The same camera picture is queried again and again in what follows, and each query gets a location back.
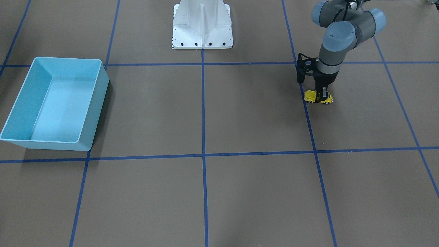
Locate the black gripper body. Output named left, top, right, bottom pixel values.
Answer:
left=314, top=72, right=338, bottom=91

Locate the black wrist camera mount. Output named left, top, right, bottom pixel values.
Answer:
left=295, top=53, right=318, bottom=84

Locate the light blue plastic bin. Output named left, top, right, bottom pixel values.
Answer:
left=1, top=57, right=110, bottom=151

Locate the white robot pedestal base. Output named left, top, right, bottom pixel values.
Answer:
left=171, top=0, right=234, bottom=50

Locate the yellow beetle toy car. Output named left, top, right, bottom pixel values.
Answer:
left=303, top=90, right=333, bottom=104

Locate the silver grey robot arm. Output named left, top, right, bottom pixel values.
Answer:
left=311, top=0, right=386, bottom=104

